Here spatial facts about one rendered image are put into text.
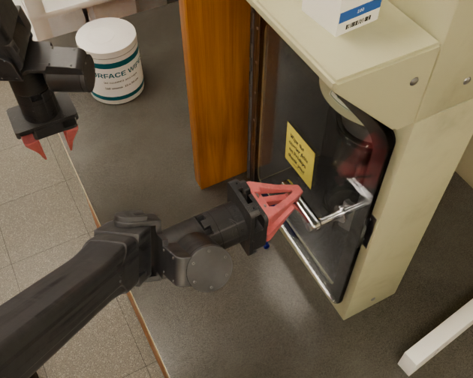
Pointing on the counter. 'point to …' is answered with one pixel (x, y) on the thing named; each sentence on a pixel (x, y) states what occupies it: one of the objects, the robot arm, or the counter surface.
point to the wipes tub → (112, 59)
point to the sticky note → (299, 155)
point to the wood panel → (217, 85)
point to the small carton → (341, 13)
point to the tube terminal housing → (423, 147)
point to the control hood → (362, 58)
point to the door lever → (312, 223)
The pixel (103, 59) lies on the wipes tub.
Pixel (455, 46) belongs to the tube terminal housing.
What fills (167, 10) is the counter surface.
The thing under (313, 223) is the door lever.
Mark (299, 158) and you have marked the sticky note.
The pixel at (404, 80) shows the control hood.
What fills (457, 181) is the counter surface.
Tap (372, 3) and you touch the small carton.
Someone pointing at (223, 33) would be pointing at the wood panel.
